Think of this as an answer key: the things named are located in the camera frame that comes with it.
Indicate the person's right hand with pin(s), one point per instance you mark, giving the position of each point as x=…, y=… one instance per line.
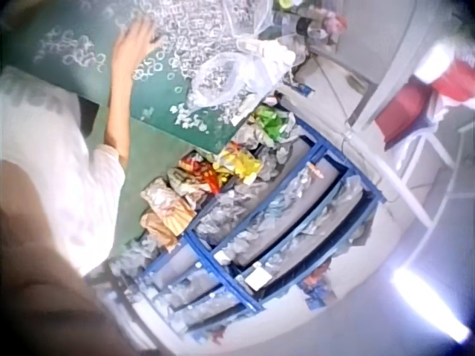
x=133, y=41

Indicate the green cutting mat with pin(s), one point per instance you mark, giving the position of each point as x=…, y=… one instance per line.
x=111, y=74

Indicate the pile of small white rings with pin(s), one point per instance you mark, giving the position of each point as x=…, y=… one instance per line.
x=185, y=33

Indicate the small group of white rings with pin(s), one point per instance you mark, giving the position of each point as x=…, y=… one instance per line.
x=70, y=50

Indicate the clear plastic bag of rings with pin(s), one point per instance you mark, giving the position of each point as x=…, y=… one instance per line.
x=219, y=79

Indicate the large clear plastic bag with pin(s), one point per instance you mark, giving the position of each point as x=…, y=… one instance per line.
x=246, y=16

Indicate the heap of colourful snack packets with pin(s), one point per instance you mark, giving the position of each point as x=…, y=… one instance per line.
x=208, y=174

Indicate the clutter of bottles and tape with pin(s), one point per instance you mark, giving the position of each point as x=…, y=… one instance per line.
x=311, y=22

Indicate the blue metal shelf rack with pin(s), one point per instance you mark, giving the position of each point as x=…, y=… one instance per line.
x=252, y=230

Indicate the white plastic chair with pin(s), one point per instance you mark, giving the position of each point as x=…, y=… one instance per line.
x=419, y=122

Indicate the red cloth on chair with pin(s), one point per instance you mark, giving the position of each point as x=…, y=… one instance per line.
x=426, y=96

